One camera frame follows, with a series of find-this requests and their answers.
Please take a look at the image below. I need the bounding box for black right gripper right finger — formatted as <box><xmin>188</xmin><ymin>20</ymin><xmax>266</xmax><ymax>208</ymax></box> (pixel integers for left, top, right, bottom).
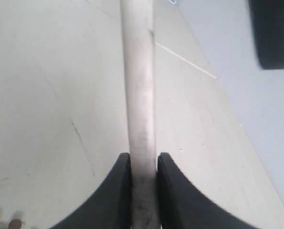
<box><xmin>157</xmin><ymin>153</ymin><xmax>255</xmax><ymax>229</ymax></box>

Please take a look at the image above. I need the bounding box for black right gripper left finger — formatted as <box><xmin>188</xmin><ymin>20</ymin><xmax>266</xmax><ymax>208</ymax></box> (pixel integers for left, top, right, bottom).
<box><xmin>53</xmin><ymin>153</ymin><xmax>132</xmax><ymax>229</ymax></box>

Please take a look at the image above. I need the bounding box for white wooden brush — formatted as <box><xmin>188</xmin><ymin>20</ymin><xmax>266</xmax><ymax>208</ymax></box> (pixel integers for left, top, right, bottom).
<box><xmin>120</xmin><ymin>0</ymin><xmax>160</xmax><ymax>229</ymax></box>

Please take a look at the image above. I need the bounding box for black object at table edge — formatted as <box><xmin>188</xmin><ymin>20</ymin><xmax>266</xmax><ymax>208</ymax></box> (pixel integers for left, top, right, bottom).
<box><xmin>248</xmin><ymin>0</ymin><xmax>284</xmax><ymax>70</ymax></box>

